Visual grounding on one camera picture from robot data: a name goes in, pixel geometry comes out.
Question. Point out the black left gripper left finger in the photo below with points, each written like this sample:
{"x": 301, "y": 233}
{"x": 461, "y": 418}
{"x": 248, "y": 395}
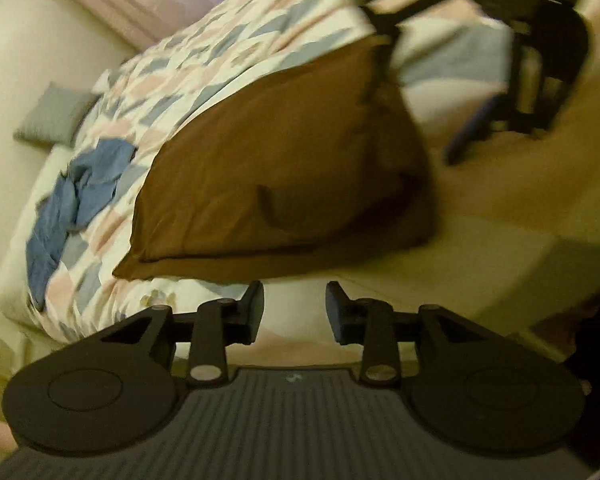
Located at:
{"x": 217, "y": 325}

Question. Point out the brown garment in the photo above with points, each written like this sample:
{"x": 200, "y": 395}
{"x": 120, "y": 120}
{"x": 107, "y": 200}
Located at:
{"x": 316, "y": 166}

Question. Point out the grey striped pillow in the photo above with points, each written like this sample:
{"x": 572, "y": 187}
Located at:
{"x": 56, "y": 117}

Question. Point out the white mattress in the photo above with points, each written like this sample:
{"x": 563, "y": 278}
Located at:
{"x": 25, "y": 249}

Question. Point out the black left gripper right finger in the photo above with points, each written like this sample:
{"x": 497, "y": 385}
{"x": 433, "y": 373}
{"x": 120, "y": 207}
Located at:
{"x": 369, "y": 323}

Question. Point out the blue denim garment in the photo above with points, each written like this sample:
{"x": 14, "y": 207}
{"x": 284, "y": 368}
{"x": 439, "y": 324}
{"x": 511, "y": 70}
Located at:
{"x": 79, "y": 194}

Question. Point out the checkered teddy bear quilt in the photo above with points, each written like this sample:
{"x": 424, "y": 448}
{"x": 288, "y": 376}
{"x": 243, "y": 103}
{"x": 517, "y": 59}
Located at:
{"x": 146, "y": 100}

